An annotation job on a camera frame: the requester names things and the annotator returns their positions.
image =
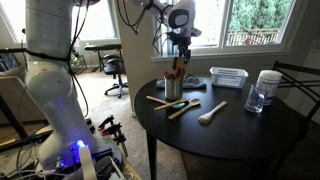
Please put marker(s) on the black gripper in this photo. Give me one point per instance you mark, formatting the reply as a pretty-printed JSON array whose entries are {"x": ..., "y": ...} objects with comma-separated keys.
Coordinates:
[{"x": 181, "y": 41}]

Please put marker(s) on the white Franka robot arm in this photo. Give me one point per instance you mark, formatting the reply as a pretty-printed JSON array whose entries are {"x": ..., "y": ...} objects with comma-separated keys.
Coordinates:
[{"x": 50, "y": 86}]

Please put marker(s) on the small red utensil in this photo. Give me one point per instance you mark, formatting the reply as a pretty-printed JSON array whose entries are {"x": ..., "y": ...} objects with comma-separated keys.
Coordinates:
[{"x": 167, "y": 75}]

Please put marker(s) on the metal utensil holder cup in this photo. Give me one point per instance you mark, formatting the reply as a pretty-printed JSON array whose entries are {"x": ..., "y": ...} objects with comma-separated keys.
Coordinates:
[{"x": 173, "y": 90}]

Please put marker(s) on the light wooden spoon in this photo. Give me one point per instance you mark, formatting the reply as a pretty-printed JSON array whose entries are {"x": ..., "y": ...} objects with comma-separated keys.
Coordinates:
[{"x": 186, "y": 107}]

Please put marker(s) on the blue cloth towel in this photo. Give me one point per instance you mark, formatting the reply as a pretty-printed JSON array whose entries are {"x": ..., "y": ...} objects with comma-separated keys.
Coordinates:
[{"x": 193, "y": 82}]

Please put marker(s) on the white plastic basket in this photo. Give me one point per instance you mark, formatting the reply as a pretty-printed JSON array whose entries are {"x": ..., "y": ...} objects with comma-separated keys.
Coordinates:
[{"x": 228, "y": 78}]

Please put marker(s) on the light wooden spork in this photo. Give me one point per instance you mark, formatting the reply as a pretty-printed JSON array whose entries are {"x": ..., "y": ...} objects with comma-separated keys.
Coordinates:
[{"x": 210, "y": 115}]

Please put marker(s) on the dark office chair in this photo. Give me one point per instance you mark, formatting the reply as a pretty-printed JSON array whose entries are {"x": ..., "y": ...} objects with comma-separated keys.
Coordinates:
[{"x": 115, "y": 70}]

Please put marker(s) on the wooden deck railing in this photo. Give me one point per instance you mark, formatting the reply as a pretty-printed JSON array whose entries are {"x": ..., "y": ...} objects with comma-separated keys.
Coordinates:
[{"x": 253, "y": 36}]

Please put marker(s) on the black bench desk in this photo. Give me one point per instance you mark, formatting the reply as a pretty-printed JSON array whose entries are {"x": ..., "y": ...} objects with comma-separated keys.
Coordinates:
[{"x": 100, "y": 47}]

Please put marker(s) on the white plastic bottle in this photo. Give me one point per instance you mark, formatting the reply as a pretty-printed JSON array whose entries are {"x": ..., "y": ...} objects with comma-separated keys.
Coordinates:
[{"x": 269, "y": 86}]

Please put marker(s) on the round black table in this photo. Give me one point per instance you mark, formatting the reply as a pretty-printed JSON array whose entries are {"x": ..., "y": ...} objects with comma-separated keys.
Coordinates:
[{"x": 233, "y": 133}]

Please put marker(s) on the glass side table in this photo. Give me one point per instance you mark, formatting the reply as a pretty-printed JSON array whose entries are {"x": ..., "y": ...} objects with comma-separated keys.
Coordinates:
[{"x": 81, "y": 61}]

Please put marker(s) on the red and black clamps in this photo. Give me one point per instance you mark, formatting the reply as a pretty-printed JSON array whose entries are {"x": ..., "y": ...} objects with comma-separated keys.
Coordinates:
[{"x": 113, "y": 130}]

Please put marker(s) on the green potted plant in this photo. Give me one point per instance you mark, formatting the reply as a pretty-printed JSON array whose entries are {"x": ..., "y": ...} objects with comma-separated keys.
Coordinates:
[{"x": 76, "y": 60}]

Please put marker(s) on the black metal chair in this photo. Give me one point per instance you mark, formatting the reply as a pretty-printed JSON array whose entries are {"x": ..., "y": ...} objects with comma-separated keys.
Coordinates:
[{"x": 295, "y": 69}]

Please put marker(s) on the black tripod leg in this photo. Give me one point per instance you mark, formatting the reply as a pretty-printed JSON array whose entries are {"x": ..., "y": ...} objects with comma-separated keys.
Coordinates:
[{"x": 11, "y": 116}]

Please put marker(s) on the white window frame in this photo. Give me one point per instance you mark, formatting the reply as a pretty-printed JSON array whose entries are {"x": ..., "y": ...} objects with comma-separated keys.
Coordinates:
[{"x": 226, "y": 50}]

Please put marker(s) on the white upright post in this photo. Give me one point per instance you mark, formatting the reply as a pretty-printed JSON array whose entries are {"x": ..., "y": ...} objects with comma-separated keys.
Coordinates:
[{"x": 87, "y": 163}]

